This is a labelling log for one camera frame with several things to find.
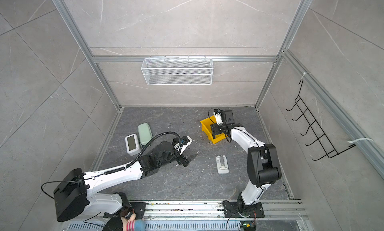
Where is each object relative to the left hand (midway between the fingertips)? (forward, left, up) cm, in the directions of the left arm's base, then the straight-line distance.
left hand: (191, 143), depth 76 cm
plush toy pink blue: (-32, +27, -13) cm, 44 cm away
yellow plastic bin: (+21, -11, -13) cm, 27 cm away
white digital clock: (+9, +37, -16) cm, 42 cm away
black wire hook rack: (-8, -57, +12) cm, 59 cm away
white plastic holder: (-5, -18, -18) cm, 26 cm away
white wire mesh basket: (+51, +8, +10) cm, 53 cm away
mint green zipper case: (+20, +32, -17) cm, 41 cm away
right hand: (+19, -17, -9) cm, 27 cm away
